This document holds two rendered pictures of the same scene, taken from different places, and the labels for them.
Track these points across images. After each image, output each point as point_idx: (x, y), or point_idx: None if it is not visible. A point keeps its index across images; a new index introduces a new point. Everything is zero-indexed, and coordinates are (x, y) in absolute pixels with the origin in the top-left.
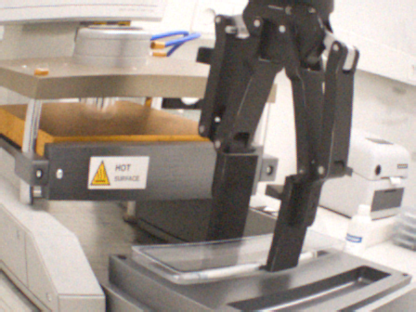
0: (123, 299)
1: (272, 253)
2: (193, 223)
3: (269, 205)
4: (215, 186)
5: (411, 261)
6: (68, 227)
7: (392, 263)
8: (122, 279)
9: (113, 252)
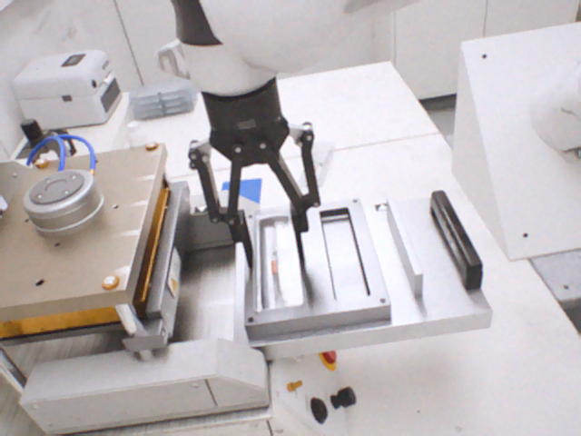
0: (277, 342)
1: (300, 251)
2: None
3: (194, 204)
4: (241, 240)
5: (178, 126)
6: None
7: (164, 137)
8: (261, 331)
9: None
